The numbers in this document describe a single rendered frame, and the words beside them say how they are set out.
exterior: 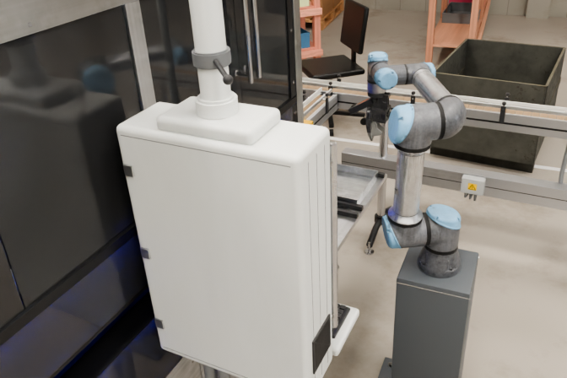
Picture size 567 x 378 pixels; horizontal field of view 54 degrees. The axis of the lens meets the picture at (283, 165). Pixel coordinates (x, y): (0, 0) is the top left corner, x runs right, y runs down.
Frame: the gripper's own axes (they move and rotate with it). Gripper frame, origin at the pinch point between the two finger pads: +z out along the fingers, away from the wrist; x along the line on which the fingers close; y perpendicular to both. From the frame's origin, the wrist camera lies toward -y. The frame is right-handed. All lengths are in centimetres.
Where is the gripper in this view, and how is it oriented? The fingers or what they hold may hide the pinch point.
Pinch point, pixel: (369, 137)
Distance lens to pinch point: 231.7
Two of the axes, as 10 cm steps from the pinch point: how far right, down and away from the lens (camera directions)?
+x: 4.4, -4.4, 7.8
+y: 9.0, 1.7, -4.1
